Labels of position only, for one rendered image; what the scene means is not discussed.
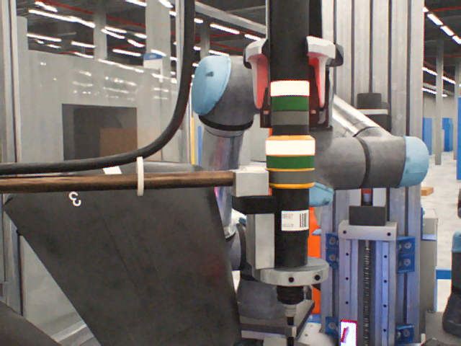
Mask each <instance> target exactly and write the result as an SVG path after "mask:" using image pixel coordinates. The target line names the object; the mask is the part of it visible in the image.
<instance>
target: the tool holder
mask: <svg viewBox="0 0 461 346"><path fill-rule="evenodd" d="M229 171H233V186H232V187H228V194H230V195H232V209H234V210H235V211H237V212H239V213H241V214H243V215H246V261H247V262H248V263H249V264H250V265H251V266H252V275H253V276H254V277H255V278H256V279H257V280H260V281H262V282H265V283H271V284H276V285H310V284H314V283H319V282H322V281H324V280H325V279H327V278H328V263H327V262H325V261H324V260H322V259H318V258H315V257H308V265H306V266H303V267H280V266H277V265H275V264H274V214H275V213H276V197H275V196H272V195H269V172H268V171H265V170H264V171H243V170H241V169H232V170H229Z"/></svg>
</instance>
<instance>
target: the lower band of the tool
mask: <svg viewBox="0 0 461 346"><path fill-rule="evenodd" d="M267 141H314V138H312V137H311V136H270V137H269V138H268V139H267ZM312 155H315V154H267V156H312ZM314 169H315V168H314ZM314 169H267V170H272V171H308V170H314ZM314 184H315V183H311V184H303V185H278V184H270V183H269V187H270V188H277V189H305V188H311V187H313V186H314Z"/></svg>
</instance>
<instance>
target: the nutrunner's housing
mask: <svg viewBox="0 0 461 346"><path fill-rule="evenodd" d="M271 195H272V196H275V197H276V213H275V214H274V264H275V265H277V266H280V267H303V266H306V265H308V239H309V237H310V188H305V189H277V188H271ZM304 287H305V285H277V300H278V301H280V302H281V303H283V304H288V305H295V304H299V303H301V302H302V301H304V300H305V289H304Z"/></svg>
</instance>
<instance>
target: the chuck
mask: <svg viewBox="0 0 461 346"><path fill-rule="evenodd" d="M283 311H284V315H285V316H296V315H297V311H298V306H297V304H295V305H288V304H284V306H283Z"/></svg>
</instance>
